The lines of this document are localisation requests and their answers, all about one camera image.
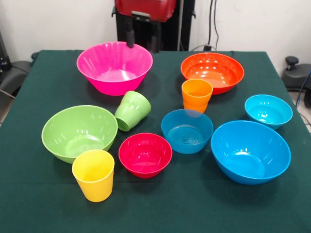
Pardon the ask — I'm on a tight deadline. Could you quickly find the green cup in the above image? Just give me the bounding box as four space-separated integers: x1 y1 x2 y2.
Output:
114 90 152 132

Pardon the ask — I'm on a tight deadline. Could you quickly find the ribbed blue bowl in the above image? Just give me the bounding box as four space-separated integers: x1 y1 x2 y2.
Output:
161 108 214 155

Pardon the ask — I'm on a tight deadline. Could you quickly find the yellow cup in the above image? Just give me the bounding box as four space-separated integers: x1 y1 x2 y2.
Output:
71 149 115 203

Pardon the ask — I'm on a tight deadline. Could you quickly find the black hanging cable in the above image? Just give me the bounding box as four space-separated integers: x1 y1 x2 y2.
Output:
207 0 221 50

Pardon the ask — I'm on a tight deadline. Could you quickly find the green bowl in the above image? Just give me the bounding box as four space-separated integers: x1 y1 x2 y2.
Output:
41 104 119 165

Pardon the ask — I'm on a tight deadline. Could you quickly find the black pedestal foot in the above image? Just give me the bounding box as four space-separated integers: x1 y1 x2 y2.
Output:
0 52 39 98
281 56 311 90

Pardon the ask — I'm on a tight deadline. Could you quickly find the large blue bowl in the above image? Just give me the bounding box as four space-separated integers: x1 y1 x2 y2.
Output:
210 120 292 186

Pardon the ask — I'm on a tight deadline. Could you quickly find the dark equipment box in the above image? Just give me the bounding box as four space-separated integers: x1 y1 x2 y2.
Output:
0 31 12 72

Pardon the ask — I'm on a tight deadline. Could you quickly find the small turquoise bowl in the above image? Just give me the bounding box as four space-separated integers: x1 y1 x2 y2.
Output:
244 94 294 130

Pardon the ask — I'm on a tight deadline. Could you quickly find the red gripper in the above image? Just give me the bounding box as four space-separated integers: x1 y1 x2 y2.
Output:
114 0 177 54

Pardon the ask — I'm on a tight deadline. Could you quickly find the dark green table cloth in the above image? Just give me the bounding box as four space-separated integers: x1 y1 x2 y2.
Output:
0 50 311 233

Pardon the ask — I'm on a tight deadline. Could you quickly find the orange-red bowl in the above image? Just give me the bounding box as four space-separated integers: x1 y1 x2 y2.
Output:
180 52 245 96

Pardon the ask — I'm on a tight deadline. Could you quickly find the orange cup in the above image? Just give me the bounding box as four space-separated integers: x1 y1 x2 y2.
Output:
181 79 214 115

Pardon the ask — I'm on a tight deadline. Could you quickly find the blue cable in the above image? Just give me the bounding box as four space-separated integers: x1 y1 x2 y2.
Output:
294 69 311 108

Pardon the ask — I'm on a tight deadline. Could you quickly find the large pink bowl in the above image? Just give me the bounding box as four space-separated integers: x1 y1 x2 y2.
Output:
76 41 154 96

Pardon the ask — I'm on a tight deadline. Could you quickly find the small red bowl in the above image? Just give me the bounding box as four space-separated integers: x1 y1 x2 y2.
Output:
118 133 173 179

